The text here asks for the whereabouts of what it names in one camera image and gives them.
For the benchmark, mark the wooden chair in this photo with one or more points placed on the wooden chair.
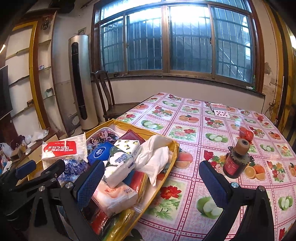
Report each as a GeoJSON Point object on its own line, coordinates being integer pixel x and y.
{"type": "Point", "coordinates": [111, 110]}

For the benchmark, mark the red label wet wipe pack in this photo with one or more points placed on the red label wet wipe pack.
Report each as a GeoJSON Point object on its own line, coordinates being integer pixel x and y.
{"type": "Point", "coordinates": [68, 148]}

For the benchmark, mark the playing cards stack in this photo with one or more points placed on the playing cards stack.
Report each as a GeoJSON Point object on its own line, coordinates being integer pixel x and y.
{"type": "Point", "coordinates": [219, 110]}

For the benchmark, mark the dark red jar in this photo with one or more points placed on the dark red jar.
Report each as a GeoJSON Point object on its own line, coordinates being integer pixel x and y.
{"type": "Point", "coordinates": [231, 169]}

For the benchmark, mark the red plastic bag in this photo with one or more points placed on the red plastic bag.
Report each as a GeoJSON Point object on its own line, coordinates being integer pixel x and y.
{"type": "Point", "coordinates": [246, 134]}

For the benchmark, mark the yellow taped foam box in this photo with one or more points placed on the yellow taped foam box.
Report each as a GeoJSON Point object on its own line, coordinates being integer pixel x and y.
{"type": "Point", "coordinates": [150, 192]}

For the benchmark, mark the wall shelf unit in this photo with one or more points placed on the wall shelf unit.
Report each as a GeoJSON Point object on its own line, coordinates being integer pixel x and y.
{"type": "Point", "coordinates": [28, 55]}

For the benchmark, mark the barred window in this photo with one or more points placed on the barred window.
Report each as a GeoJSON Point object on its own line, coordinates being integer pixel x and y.
{"type": "Point", "coordinates": [217, 41]}

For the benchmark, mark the blue candy plastic bag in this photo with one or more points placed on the blue candy plastic bag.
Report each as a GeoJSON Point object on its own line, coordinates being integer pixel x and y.
{"type": "Point", "coordinates": [74, 167]}

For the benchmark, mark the beige tape roll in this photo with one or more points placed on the beige tape roll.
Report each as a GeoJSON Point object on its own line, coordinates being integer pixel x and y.
{"type": "Point", "coordinates": [242, 146]}

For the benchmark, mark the blue red sponge cloth pack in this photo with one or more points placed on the blue red sponge cloth pack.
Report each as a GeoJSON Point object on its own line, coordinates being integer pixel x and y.
{"type": "Point", "coordinates": [138, 182]}

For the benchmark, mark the floral plastic tablecloth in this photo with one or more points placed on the floral plastic tablecloth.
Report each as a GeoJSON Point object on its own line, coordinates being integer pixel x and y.
{"type": "Point", "coordinates": [183, 208]}

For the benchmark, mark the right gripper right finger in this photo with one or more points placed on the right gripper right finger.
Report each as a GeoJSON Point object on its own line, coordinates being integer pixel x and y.
{"type": "Point", "coordinates": [257, 222]}

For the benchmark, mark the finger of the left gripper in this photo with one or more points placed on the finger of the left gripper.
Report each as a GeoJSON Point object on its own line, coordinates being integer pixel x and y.
{"type": "Point", "coordinates": [13, 175]}
{"type": "Point", "coordinates": [17, 200]}

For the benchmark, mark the yellow multicolour sponge pack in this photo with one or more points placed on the yellow multicolour sponge pack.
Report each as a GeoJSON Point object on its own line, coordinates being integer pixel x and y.
{"type": "Point", "coordinates": [108, 228]}

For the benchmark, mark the cartoon print pencil pouch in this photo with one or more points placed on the cartoon print pencil pouch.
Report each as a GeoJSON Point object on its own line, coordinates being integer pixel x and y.
{"type": "Point", "coordinates": [101, 136]}

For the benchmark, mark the pink tissue pack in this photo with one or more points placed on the pink tissue pack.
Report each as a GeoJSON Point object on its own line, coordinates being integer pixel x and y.
{"type": "Point", "coordinates": [112, 201]}

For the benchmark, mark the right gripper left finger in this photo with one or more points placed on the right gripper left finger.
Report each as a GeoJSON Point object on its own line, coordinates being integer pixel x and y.
{"type": "Point", "coordinates": [45, 221]}

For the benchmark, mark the white face tissue pack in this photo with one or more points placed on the white face tissue pack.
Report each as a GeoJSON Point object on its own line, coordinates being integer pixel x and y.
{"type": "Point", "coordinates": [131, 147]}

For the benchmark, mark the standing air conditioner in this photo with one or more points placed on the standing air conditioner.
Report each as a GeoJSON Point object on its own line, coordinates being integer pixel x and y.
{"type": "Point", "coordinates": [79, 67]}

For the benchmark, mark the dark red foil packet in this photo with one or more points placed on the dark red foil packet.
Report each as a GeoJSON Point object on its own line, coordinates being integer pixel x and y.
{"type": "Point", "coordinates": [131, 135]}

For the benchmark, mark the white cloth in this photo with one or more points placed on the white cloth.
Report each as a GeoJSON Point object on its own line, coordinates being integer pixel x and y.
{"type": "Point", "coordinates": [153, 157]}

